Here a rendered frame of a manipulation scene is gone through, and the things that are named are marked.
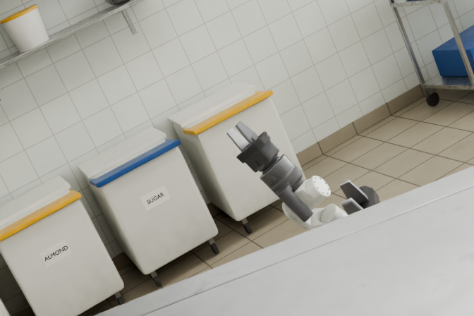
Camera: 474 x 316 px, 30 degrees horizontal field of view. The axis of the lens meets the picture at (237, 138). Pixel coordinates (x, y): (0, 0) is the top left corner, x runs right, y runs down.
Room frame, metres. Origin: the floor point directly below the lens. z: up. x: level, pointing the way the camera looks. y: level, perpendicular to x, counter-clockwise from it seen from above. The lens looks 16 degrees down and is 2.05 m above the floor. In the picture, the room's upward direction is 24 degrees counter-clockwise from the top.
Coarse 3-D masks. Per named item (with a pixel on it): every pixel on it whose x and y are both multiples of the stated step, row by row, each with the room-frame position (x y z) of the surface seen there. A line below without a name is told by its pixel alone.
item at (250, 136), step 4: (236, 124) 2.14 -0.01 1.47; (240, 124) 2.14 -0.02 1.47; (244, 124) 2.15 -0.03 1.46; (240, 128) 2.14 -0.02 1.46; (244, 128) 2.14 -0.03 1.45; (248, 128) 2.14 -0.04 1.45; (240, 132) 2.14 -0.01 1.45; (244, 132) 2.13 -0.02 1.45; (248, 132) 2.14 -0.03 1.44; (252, 132) 2.14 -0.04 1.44; (244, 136) 2.13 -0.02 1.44; (248, 136) 2.13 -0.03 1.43; (252, 136) 2.13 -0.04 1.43; (256, 136) 2.13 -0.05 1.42; (248, 140) 2.13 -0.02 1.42; (252, 140) 2.13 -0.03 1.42
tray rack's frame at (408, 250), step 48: (432, 192) 0.51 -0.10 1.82; (288, 240) 0.53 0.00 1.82; (336, 240) 0.51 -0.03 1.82; (384, 240) 0.48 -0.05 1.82; (432, 240) 0.45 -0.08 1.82; (192, 288) 0.53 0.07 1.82; (240, 288) 0.50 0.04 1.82; (288, 288) 0.47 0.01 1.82; (336, 288) 0.45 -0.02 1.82; (384, 288) 0.42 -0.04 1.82; (432, 288) 0.40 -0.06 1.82
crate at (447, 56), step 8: (464, 32) 5.88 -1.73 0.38; (472, 32) 5.80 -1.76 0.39; (448, 40) 5.87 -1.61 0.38; (464, 40) 5.71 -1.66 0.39; (472, 40) 5.63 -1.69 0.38; (440, 48) 5.78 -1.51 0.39; (448, 48) 5.70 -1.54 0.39; (456, 48) 5.62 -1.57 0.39; (464, 48) 5.54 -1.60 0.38; (472, 48) 5.49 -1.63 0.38; (440, 56) 5.75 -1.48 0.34; (448, 56) 5.68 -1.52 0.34; (456, 56) 5.60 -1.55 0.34; (472, 56) 5.48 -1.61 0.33; (440, 64) 5.78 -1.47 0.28; (448, 64) 5.70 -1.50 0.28; (456, 64) 5.63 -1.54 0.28; (472, 64) 5.50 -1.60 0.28; (440, 72) 5.80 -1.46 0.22; (448, 72) 5.73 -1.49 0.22; (456, 72) 5.65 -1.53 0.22; (464, 72) 5.59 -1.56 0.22
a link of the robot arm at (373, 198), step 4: (360, 188) 1.53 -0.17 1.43; (364, 188) 1.52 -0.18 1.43; (368, 188) 1.51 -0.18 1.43; (372, 188) 1.51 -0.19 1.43; (364, 192) 1.51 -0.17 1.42; (368, 192) 1.50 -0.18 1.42; (372, 192) 1.50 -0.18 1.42; (368, 196) 1.50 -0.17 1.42; (372, 196) 1.49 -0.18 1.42; (376, 196) 1.50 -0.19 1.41; (368, 200) 1.49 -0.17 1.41; (372, 200) 1.48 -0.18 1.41; (376, 200) 1.49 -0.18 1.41; (360, 204) 1.50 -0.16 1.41; (364, 204) 1.50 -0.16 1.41; (368, 204) 1.48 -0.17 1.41; (372, 204) 1.47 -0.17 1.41; (376, 204) 1.48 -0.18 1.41; (364, 208) 1.49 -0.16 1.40
